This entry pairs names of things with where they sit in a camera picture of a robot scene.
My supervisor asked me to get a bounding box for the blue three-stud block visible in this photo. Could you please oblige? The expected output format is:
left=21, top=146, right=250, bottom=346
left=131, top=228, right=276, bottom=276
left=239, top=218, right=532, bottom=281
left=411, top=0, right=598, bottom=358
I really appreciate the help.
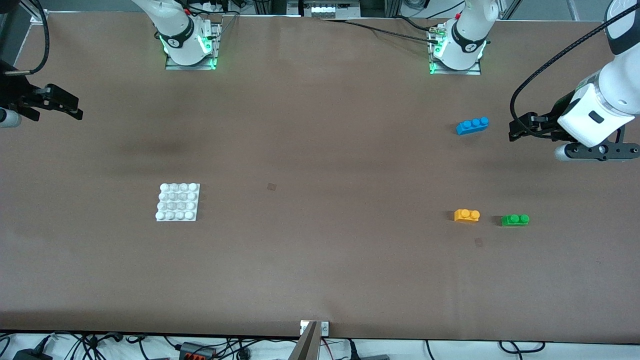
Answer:
left=455, top=117, right=490, bottom=136

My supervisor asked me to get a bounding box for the grey camera mount beam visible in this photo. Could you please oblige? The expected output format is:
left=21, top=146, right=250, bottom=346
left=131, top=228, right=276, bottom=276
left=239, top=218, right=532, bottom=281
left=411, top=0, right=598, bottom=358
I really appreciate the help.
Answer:
left=288, top=321, right=321, bottom=360

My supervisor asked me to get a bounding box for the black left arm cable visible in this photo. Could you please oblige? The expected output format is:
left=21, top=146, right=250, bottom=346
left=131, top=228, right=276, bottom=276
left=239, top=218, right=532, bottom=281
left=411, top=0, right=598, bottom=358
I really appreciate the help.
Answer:
left=509, top=4, right=640, bottom=140

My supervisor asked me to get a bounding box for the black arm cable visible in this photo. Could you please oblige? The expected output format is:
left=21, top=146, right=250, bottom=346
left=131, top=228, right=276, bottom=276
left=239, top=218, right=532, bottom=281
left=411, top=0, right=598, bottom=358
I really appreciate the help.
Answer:
left=509, top=4, right=640, bottom=140
left=4, top=0, right=51, bottom=77

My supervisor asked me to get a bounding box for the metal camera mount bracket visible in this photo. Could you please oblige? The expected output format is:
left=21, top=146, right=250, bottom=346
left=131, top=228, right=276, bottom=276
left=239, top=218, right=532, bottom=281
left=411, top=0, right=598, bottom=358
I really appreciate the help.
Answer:
left=300, top=320, right=330, bottom=337

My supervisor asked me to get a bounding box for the grey orange-lever terminal block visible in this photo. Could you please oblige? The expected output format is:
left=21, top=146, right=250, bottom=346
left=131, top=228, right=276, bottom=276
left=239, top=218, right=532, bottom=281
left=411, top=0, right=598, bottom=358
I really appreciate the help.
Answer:
left=179, top=342, right=217, bottom=360

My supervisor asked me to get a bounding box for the long black table cable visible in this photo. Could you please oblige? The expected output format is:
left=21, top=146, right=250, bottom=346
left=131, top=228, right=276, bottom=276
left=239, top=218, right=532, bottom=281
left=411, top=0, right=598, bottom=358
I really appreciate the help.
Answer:
left=320, top=19, right=441, bottom=44

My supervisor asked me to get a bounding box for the looped black cable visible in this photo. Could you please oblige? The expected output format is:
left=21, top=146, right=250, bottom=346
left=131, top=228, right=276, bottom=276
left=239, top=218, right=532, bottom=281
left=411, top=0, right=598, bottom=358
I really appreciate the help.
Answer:
left=498, top=340, right=546, bottom=354

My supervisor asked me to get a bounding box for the white studded base plate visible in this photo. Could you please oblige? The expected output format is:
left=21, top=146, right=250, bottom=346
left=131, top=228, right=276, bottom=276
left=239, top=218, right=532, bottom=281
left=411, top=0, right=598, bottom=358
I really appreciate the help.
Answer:
left=155, top=183, right=201, bottom=222

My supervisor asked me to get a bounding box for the black power adapter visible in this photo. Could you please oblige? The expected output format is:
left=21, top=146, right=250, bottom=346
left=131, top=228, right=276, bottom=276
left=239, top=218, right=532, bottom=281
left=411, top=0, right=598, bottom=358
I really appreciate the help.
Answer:
left=12, top=349, right=54, bottom=360

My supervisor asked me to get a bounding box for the white background device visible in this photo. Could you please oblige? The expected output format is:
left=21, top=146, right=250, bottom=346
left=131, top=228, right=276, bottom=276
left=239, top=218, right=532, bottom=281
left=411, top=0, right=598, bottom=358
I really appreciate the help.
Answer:
left=302, top=0, right=361, bottom=19

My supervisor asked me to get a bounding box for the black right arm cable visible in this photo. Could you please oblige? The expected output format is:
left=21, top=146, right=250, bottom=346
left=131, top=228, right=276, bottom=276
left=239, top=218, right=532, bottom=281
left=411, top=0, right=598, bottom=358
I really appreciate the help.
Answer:
left=4, top=0, right=51, bottom=77

